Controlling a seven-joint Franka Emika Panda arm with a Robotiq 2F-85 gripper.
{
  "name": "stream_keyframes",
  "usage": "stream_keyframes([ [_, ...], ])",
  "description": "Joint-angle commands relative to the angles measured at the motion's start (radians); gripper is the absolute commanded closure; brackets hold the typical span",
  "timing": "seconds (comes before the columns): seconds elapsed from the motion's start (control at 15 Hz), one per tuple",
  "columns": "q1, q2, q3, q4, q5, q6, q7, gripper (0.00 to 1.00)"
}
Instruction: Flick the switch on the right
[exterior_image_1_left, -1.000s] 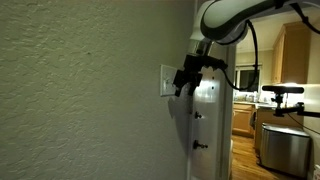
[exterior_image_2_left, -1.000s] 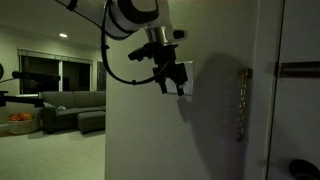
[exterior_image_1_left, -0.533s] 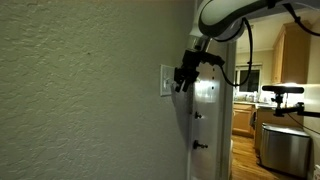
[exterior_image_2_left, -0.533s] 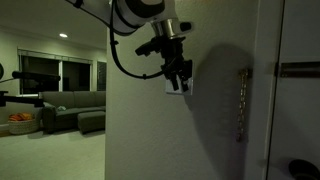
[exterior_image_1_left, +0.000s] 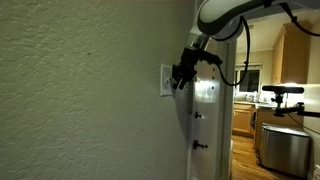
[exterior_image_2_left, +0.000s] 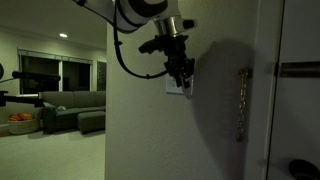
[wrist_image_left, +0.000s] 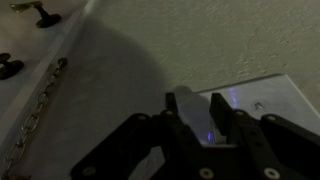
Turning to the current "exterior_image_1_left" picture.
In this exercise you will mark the wooden lower kitchen cabinet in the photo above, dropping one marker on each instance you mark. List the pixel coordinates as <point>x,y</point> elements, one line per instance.
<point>241,121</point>

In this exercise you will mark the white door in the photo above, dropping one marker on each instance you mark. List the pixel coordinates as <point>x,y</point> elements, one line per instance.
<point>206,100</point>

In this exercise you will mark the wooden upper kitchen cabinet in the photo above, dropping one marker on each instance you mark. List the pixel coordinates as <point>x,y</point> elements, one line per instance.
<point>295,53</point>

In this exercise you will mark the dark deadbolt thumb turn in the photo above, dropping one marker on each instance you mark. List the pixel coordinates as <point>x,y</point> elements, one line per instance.
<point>198,115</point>

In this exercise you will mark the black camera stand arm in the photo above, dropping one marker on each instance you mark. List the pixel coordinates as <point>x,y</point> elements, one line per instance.
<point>300,110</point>

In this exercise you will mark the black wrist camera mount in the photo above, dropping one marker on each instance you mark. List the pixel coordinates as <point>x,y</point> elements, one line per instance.
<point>210,58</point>

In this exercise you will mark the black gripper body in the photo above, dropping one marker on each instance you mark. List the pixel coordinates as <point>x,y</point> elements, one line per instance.
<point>187,61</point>

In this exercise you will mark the black stereo camera bar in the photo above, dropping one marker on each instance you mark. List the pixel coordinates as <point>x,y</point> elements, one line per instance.
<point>283,89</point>

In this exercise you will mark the wooden kitchen cabinet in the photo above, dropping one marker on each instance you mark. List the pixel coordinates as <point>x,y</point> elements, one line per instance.
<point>295,53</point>
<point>241,121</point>

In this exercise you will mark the stainless steel trash can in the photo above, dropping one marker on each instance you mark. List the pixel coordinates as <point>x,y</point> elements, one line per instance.
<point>283,150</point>

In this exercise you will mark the white double switch plate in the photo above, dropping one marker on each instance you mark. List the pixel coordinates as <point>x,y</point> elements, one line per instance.
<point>165,71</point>

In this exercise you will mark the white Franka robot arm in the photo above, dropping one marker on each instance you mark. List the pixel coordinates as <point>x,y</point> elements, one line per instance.
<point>220,13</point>

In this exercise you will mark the white door frame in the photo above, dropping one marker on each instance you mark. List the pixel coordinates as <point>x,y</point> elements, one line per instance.
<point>227,106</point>

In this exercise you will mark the dark kitchen window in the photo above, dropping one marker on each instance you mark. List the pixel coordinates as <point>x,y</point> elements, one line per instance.
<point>250,80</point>

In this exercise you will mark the ceiling air vent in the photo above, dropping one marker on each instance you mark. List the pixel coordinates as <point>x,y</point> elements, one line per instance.
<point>249,27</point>

